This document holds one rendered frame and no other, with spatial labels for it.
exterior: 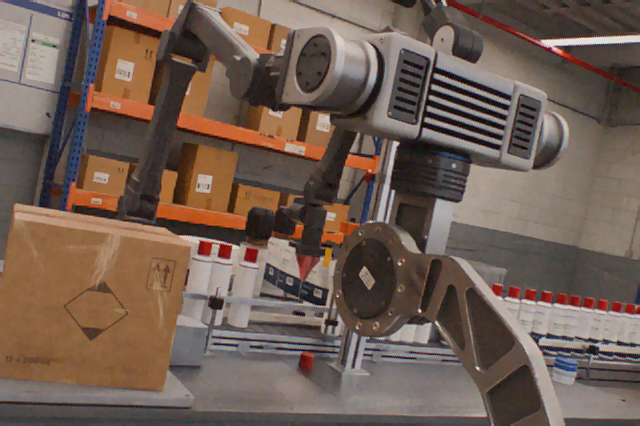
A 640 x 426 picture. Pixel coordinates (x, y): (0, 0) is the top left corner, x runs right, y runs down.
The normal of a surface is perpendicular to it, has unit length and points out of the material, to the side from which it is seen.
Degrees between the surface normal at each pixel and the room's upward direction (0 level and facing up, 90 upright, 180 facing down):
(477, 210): 90
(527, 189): 90
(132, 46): 89
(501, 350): 90
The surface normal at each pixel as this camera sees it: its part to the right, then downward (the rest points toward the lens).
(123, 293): 0.38, 0.13
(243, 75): -0.80, -0.14
